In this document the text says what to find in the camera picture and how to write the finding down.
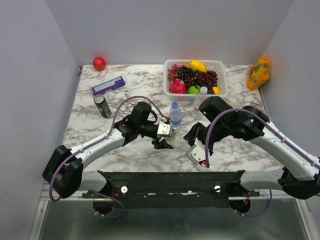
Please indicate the blue bottle cap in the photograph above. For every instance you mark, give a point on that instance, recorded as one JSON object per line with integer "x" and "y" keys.
{"x": 174, "y": 105}

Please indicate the black grape bunch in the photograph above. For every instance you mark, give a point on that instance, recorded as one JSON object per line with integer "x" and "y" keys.
{"x": 184, "y": 71}

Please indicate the purple rectangular box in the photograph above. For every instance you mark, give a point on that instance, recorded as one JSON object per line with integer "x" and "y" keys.
{"x": 108, "y": 86}

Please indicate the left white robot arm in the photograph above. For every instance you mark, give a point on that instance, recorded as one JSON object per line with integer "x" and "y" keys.
{"x": 64, "y": 171}

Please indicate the orange snack bag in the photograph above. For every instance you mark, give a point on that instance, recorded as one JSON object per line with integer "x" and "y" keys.
{"x": 259, "y": 73}

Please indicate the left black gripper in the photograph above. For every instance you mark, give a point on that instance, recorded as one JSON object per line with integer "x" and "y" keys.
{"x": 162, "y": 145}

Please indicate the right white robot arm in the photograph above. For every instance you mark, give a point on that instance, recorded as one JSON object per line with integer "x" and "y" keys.
{"x": 300, "y": 175}

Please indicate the green lime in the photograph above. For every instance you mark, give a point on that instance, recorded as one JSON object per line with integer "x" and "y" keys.
{"x": 194, "y": 89}

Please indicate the yellow lemon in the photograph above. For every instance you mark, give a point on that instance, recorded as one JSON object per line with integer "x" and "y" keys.
{"x": 195, "y": 65}

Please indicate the blue small water bottle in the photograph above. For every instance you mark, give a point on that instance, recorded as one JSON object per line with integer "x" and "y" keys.
{"x": 175, "y": 116}

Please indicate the aluminium rail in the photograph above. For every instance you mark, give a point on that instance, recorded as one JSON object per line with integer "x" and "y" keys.
{"x": 264, "y": 194}

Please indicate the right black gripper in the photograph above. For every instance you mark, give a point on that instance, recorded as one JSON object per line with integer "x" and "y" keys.
{"x": 194, "y": 133}

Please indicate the red apple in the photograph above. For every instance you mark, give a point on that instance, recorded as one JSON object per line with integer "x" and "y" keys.
{"x": 99, "y": 63}

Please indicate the clear red-label water bottle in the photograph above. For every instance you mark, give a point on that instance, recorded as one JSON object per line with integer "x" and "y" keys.
{"x": 198, "y": 100}

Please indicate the dark red grape bunch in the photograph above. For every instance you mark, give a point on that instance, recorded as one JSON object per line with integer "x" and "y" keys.
{"x": 207, "y": 79}

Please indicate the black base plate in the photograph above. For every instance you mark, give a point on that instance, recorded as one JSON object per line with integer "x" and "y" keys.
{"x": 173, "y": 189}

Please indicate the red dragon fruit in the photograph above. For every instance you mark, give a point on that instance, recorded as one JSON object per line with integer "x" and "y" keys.
{"x": 178, "y": 86}

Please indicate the white plastic fruit basket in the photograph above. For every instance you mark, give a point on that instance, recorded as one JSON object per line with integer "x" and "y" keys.
{"x": 215, "y": 65}

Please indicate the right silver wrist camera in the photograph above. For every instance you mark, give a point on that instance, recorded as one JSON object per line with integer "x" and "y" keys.
{"x": 197, "y": 155}

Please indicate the black drink can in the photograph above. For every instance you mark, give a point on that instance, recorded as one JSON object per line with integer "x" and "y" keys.
{"x": 102, "y": 105}

